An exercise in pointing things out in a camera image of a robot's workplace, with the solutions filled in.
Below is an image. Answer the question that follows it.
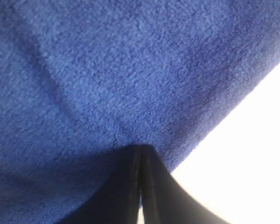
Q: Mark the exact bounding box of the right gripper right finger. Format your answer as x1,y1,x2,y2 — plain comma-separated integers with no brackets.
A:
140,145,226,224

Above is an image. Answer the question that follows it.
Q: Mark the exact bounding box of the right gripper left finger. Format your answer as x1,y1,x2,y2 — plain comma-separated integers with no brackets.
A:
58,145,140,224

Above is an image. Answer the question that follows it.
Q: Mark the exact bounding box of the blue microfiber cloth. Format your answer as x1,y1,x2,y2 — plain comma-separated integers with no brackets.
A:
0,0,280,224

